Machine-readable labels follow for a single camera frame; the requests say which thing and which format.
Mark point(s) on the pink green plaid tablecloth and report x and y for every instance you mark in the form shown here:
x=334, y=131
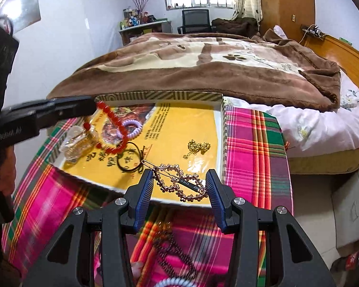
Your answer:
x=245, y=143

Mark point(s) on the brown paw print blanket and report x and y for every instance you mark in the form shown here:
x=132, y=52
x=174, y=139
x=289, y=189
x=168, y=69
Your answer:
x=197, y=74

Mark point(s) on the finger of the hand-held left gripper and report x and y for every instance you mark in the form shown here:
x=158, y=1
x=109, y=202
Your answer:
x=74, y=101
x=68, y=113

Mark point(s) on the wooden desk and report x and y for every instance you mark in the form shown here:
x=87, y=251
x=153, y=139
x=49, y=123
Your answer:
x=143, y=28

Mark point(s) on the silver wall poster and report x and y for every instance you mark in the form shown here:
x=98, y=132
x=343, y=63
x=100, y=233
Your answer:
x=27, y=12

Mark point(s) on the wooden bed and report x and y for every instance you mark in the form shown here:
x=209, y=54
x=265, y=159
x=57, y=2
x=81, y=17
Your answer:
x=341, y=53

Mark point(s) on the wooden wardrobe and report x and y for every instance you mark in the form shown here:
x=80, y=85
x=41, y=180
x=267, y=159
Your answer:
x=287, y=3

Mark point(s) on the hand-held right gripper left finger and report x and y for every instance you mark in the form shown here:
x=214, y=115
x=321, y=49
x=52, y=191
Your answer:
x=145, y=191

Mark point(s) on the white pillow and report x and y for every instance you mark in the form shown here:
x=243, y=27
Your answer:
x=279, y=32

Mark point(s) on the dark brown cloth heap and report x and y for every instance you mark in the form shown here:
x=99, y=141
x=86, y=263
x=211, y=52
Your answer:
x=236, y=27

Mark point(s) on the grey drawer cabinet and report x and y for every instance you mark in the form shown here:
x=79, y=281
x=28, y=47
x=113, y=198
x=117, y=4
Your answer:
x=353, y=209

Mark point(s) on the person's left hand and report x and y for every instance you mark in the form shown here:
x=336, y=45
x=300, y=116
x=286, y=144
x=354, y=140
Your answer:
x=7, y=170

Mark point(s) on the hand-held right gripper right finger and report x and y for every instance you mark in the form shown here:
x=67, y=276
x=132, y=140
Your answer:
x=214, y=191

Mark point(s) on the crystal bead hair clip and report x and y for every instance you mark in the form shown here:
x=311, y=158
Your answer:
x=193, y=185

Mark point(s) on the black office chair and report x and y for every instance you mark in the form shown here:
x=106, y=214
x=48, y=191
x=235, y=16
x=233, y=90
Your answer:
x=196, y=19

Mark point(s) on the cola bottle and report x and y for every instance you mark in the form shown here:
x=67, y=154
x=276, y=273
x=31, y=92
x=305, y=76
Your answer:
x=351, y=260

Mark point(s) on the group of toiletry bottles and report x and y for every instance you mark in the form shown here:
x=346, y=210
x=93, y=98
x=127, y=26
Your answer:
x=133, y=21

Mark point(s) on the clear hair claw clip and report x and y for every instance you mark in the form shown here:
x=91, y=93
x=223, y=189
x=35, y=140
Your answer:
x=77, y=146

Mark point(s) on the dried branches in vase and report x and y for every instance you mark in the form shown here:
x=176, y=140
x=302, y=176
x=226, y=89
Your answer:
x=140, y=0

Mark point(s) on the white floral bed sheet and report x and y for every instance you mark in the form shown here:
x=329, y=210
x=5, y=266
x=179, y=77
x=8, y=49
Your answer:
x=317, y=125

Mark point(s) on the power strip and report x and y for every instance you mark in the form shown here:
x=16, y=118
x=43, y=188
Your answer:
x=312, y=31

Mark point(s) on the red hanging ornament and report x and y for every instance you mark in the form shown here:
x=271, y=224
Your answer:
x=7, y=27

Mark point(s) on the striped tray with yellow print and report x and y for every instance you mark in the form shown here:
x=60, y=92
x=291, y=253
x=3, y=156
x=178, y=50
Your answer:
x=182, y=125

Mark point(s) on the small green packet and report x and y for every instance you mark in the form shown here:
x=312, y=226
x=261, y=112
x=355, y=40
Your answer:
x=345, y=39

